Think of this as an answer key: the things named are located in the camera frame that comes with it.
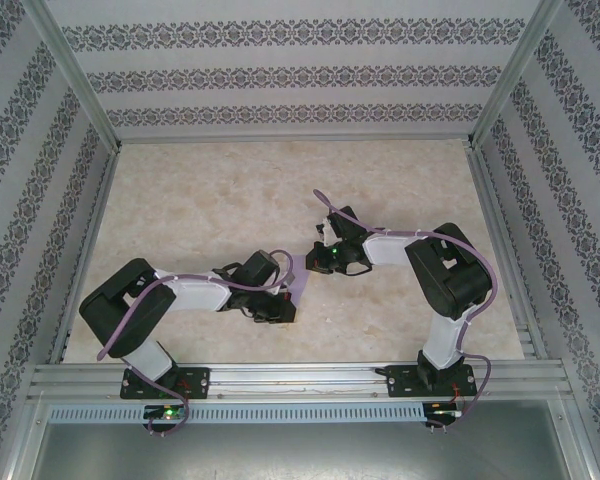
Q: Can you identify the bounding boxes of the purple cloth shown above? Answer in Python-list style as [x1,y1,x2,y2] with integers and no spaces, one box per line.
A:
[285,254,314,306]

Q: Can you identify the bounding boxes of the grey metal sheet panel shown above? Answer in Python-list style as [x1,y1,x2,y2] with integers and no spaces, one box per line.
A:
[29,419,594,480]

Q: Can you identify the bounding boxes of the left controller board green light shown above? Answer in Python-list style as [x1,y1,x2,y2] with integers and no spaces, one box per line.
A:
[143,404,186,421]

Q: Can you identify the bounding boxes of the right controller board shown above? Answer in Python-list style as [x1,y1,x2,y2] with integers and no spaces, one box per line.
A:
[424,402,466,427]

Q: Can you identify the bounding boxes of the long aluminium mounting rail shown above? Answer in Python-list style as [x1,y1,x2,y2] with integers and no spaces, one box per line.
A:
[27,362,574,401]

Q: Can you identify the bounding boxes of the grey slotted cable duct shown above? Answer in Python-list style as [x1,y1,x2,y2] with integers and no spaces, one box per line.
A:
[47,402,426,424]

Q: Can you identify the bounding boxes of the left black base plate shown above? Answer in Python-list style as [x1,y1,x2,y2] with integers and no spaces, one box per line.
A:
[119,366,211,400]

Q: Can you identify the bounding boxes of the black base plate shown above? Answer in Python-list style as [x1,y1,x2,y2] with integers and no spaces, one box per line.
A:
[119,366,211,400]
[387,363,479,399]

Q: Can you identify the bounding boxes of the aluminium rear frame rail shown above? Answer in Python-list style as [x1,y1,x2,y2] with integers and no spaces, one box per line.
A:
[114,132,476,146]

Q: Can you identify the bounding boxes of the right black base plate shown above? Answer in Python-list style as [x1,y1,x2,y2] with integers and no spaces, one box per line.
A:
[387,363,479,399]

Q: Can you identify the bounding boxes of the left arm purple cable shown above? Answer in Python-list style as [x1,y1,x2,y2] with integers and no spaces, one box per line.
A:
[96,248,297,437]

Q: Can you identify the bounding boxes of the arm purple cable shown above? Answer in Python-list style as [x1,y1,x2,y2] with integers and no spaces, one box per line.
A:
[96,248,297,437]
[312,188,499,434]

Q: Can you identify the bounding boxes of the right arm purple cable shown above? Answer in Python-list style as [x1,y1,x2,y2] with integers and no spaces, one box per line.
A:
[312,188,499,434]

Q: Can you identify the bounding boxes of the right aluminium side rail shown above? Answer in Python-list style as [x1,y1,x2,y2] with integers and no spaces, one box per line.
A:
[467,147,549,359]

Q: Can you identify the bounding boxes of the aluminium side rail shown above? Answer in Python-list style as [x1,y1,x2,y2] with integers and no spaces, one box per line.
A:
[467,147,549,359]
[47,149,121,364]

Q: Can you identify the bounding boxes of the left aluminium side rail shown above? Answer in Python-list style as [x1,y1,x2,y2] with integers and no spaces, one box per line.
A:
[47,149,121,364]

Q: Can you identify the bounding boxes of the right aluminium frame post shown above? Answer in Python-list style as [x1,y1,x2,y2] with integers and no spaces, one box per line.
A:
[467,0,566,149]

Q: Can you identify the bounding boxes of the aluminium frame post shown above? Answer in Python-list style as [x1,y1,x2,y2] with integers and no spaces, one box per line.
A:
[467,0,566,149]
[19,0,124,151]

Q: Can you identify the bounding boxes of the left aluminium frame post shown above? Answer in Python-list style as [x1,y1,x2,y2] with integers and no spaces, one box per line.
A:
[19,0,124,151]

